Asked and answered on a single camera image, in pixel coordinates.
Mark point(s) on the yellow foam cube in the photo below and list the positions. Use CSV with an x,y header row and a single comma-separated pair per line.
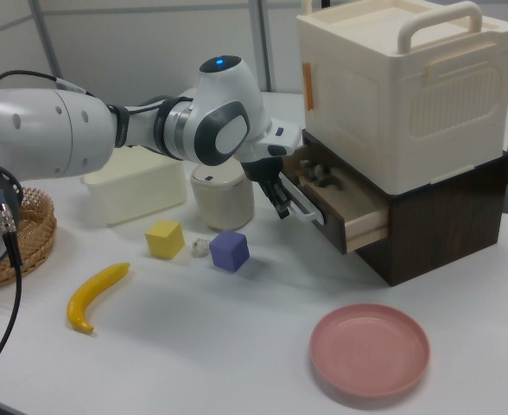
x,y
164,240

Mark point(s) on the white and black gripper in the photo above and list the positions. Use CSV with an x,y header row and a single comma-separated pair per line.
x,y
280,140

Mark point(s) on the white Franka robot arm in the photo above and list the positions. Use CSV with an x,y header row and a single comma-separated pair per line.
x,y
42,129

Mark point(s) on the dark brown drawer cabinet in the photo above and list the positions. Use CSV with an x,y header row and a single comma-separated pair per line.
x,y
444,233

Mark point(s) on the yellow toy banana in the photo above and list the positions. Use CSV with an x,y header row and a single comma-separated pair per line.
x,y
90,294

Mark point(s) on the white open plastic container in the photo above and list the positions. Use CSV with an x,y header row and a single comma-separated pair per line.
x,y
141,194

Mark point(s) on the grey items inside drawer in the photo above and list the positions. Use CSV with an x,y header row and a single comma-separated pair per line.
x,y
319,173

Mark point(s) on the woven wicker basket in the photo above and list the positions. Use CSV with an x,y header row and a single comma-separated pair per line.
x,y
38,233

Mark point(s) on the beige mini bin with lid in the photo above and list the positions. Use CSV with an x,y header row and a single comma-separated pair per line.
x,y
224,207

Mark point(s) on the purple foam cube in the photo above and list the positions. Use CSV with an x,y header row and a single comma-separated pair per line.
x,y
229,253

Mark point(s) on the pink plastic plate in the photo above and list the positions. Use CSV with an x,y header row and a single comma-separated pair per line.
x,y
368,350

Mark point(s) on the small crumpled white object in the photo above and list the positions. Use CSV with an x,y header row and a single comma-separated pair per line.
x,y
200,248

